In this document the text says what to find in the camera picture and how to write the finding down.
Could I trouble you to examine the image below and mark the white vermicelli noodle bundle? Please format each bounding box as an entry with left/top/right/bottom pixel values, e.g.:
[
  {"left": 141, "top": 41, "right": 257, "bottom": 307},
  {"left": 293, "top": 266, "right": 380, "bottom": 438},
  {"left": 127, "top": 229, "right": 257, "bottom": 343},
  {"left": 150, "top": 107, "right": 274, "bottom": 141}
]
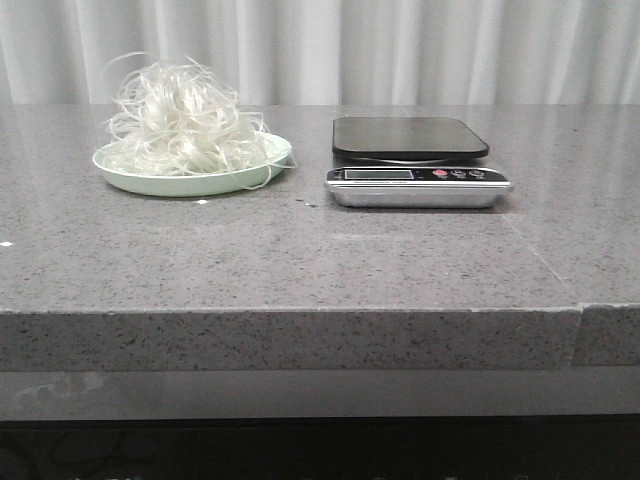
[{"left": 105, "top": 58, "right": 272, "bottom": 176}]

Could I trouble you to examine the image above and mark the black and silver kitchen scale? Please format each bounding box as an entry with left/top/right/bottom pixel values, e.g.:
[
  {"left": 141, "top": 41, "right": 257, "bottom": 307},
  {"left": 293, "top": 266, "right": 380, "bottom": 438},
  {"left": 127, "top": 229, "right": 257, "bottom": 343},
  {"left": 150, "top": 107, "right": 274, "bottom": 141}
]
[{"left": 325, "top": 117, "right": 513, "bottom": 209}]

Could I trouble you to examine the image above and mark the light green round plate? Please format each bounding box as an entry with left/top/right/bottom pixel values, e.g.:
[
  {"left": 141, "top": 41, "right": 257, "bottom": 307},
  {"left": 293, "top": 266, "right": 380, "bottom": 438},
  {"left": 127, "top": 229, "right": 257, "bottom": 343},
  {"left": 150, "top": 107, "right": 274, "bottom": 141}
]
[{"left": 93, "top": 132, "right": 294, "bottom": 198}]

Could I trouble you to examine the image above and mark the white pleated curtain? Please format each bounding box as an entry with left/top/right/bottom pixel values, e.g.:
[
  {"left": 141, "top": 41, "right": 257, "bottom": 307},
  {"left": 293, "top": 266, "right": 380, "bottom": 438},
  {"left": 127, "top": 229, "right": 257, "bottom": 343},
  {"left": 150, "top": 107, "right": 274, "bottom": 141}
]
[{"left": 1, "top": 1, "right": 639, "bottom": 105}]

